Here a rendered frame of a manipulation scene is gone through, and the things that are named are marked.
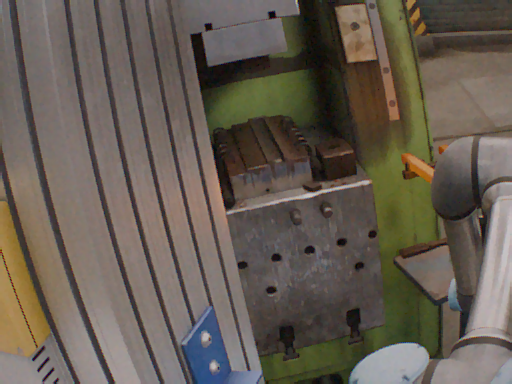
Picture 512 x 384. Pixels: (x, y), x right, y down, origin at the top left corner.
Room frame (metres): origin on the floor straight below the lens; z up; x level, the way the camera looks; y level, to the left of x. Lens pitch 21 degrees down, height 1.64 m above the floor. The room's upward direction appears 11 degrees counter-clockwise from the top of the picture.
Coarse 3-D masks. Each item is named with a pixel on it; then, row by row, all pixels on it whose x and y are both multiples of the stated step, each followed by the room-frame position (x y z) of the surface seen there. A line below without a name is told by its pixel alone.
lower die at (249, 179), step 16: (240, 128) 2.25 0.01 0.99; (272, 128) 2.15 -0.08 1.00; (288, 128) 2.15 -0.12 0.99; (224, 144) 2.16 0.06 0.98; (240, 144) 2.09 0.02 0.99; (256, 144) 2.06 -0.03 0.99; (288, 144) 2.01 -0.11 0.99; (224, 160) 2.07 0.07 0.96; (240, 160) 1.99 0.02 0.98; (256, 160) 1.93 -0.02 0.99; (288, 160) 1.89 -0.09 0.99; (304, 160) 1.89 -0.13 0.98; (240, 176) 1.88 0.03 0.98; (256, 176) 1.88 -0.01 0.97; (272, 176) 1.88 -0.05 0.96; (288, 176) 1.89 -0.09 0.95; (304, 176) 1.89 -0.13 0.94; (240, 192) 1.88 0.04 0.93; (256, 192) 1.88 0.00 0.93; (272, 192) 1.88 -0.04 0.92
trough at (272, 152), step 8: (256, 120) 2.28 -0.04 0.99; (264, 120) 2.25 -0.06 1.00; (256, 128) 2.23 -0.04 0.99; (264, 128) 2.21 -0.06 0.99; (264, 136) 2.14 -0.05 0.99; (272, 136) 2.10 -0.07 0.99; (264, 144) 2.06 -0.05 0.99; (272, 144) 2.05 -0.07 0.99; (272, 152) 1.98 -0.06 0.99; (280, 152) 1.96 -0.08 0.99; (272, 160) 1.92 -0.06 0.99
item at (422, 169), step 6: (402, 156) 1.87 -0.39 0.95; (408, 156) 1.85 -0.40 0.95; (414, 156) 1.84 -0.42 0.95; (402, 162) 1.87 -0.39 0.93; (408, 162) 1.83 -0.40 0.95; (414, 162) 1.80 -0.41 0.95; (420, 162) 1.79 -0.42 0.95; (414, 168) 1.79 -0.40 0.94; (420, 168) 1.75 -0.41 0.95; (426, 168) 1.75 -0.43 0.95; (432, 168) 1.74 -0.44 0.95; (420, 174) 1.76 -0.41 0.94; (426, 174) 1.72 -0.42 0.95; (432, 174) 1.70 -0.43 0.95
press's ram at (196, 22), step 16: (192, 0) 1.88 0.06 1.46; (208, 0) 1.88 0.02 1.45; (224, 0) 1.88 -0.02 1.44; (240, 0) 1.88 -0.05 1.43; (256, 0) 1.89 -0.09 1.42; (272, 0) 1.89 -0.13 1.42; (288, 0) 1.89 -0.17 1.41; (192, 16) 1.88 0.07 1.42; (208, 16) 1.88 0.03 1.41; (224, 16) 1.88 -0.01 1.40; (240, 16) 1.88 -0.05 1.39; (256, 16) 1.89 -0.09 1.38; (192, 32) 1.88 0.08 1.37
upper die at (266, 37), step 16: (272, 16) 1.94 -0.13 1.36; (208, 32) 1.88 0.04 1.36; (224, 32) 1.88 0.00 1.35; (240, 32) 1.88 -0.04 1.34; (256, 32) 1.89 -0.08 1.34; (272, 32) 1.89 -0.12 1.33; (208, 48) 1.88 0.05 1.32; (224, 48) 1.88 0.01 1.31; (240, 48) 1.88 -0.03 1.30; (256, 48) 1.89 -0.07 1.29; (272, 48) 1.89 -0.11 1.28; (208, 64) 1.88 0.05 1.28
